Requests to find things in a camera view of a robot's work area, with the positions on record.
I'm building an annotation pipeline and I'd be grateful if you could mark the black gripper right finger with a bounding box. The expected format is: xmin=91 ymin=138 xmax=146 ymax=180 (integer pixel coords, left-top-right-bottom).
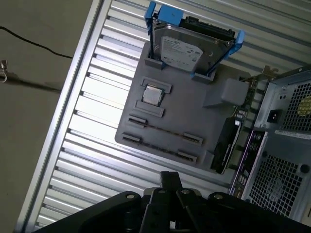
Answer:
xmin=170 ymin=171 xmax=311 ymax=233

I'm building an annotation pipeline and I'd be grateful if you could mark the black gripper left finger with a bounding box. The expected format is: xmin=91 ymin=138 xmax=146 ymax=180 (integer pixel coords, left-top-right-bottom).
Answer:
xmin=34 ymin=171 xmax=172 ymax=233

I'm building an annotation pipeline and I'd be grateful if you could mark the graphics card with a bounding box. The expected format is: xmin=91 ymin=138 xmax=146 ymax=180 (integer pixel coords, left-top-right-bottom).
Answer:
xmin=210 ymin=65 xmax=279 ymax=175

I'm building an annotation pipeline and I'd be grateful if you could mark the black PC case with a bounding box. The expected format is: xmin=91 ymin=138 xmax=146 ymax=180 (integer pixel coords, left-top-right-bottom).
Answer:
xmin=228 ymin=67 xmax=311 ymax=223

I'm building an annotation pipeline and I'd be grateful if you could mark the grey parts rack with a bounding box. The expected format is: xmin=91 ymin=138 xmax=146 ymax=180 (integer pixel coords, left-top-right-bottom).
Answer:
xmin=114 ymin=41 xmax=253 ymax=174

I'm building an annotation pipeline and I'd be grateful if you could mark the silver CPU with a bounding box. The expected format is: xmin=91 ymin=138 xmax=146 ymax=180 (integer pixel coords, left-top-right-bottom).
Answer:
xmin=142 ymin=84 xmax=168 ymax=106

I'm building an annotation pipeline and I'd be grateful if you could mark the grey power supply unit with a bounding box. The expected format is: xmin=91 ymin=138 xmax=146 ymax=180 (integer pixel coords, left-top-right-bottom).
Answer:
xmin=254 ymin=72 xmax=311 ymax=136

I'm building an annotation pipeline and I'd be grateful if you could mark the hard disk in blue carrier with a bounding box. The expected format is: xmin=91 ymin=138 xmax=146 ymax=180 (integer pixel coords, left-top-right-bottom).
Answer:
xmin=144 ymin=1 xmax=246 ymax=78

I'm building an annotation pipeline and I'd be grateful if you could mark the small metal floor bracket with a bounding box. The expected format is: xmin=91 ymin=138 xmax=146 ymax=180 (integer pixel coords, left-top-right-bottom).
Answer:
xmin=0 ymin=59 xmax=12 ymax=83

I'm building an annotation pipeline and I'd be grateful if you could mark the black floor cable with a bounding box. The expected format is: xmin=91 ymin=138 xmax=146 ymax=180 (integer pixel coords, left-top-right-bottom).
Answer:
xmin=0 ymin=26 xmax=73 ymax=59

